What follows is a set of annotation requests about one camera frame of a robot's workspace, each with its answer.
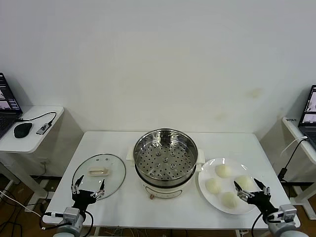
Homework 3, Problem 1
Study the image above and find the glass lid with cream handle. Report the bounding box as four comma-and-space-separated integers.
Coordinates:
71, 153, 126, 199

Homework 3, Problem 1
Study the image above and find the white laptop cable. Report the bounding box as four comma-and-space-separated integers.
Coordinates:
281, 135, 308, 158

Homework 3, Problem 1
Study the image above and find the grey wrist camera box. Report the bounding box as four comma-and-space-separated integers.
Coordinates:
268, 204, 299, 224
42, 207, 83, 224

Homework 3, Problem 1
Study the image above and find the perforated steel steamer basket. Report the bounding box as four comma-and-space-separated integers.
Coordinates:
126, 127, 205, 186

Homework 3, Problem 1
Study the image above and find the black computer mouse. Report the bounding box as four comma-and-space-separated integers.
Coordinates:
13, 122, 33, 138

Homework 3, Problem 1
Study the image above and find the white steamed baozi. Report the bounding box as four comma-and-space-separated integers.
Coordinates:
234, 175, 255, 191
220, 191, 238, 208
205, 178, 223, 195
215, 164, 233, 178

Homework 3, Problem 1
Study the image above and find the large white plate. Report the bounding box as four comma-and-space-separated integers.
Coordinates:
197, 158, 261, 215

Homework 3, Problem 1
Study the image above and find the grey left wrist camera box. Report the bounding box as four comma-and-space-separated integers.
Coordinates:
42, 207, 83, 224

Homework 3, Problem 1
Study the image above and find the white side table with mouse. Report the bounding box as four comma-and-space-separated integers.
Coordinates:
0, 106, 83, 196

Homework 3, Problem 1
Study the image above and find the white floor cable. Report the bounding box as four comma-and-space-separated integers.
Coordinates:
0, 190, 44, 219

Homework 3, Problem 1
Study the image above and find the grey usb hub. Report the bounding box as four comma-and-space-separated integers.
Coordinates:
36, 122, 52, 136

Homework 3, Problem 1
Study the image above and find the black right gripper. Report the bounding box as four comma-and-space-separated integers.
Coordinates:
233, 178, 280, 218

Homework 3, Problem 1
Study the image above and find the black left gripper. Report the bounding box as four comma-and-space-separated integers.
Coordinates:
71, 175, 106, 212

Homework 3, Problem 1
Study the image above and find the black laptop with image windows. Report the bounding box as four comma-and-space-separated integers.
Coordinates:
298, 84, 316, 151

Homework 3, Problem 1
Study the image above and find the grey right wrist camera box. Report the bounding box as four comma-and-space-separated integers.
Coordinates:
268, 204, 299, 224

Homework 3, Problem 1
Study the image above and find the black laptop with dark screen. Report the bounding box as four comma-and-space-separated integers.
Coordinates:
0, 72, 23, 139

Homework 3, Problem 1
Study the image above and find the black usb hub cable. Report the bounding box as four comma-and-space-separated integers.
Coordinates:
16, 111, 57, 125

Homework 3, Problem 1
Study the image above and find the black laptop power cable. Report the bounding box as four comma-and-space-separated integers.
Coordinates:
277, 138, 309, 183

